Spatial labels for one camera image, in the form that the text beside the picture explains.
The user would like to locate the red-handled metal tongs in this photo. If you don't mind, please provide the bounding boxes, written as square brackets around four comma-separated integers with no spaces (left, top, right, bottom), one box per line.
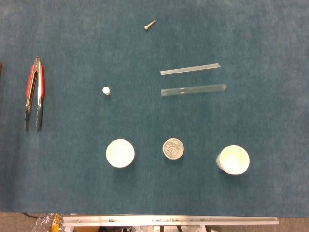
[25,56,45,133]

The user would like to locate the clear glass test tube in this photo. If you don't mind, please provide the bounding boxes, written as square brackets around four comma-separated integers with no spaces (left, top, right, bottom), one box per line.
[160,83,228,98]

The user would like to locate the crumpled clear plastic wrap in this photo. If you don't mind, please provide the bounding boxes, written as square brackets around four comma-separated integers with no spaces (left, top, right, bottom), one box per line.
[31,213,64,232]

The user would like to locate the blue felt table mat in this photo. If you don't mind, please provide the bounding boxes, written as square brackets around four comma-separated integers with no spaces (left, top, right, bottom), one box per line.
[0,0,309,218]

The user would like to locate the white paper cup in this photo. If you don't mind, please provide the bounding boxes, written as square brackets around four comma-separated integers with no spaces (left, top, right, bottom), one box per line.
[105,138,136,169]
[216,145,251,176]

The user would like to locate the metal screw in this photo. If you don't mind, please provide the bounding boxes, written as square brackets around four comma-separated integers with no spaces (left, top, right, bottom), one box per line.
[144,19,156,31]

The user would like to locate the aluminium frame rail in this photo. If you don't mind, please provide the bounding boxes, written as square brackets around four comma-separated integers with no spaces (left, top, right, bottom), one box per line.
[62,214,280,228]

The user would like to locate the clear flat plastic strip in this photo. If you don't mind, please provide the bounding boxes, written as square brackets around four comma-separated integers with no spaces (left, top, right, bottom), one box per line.
[160,63,221,76]

